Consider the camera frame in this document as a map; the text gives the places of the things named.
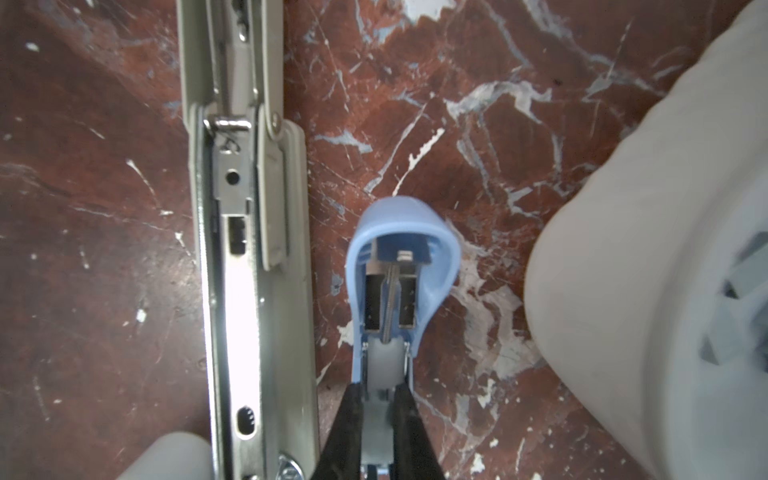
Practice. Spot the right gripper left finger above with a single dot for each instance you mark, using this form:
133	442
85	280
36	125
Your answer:
341	455

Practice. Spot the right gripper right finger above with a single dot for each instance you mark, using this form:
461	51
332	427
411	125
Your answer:
414	456

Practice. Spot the small white stapler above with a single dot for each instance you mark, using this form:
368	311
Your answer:
177	455

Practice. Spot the grey white large stapler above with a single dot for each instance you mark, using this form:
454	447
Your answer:
248	179

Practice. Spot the white plastic tray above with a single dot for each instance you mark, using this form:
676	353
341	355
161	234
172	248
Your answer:
624	280

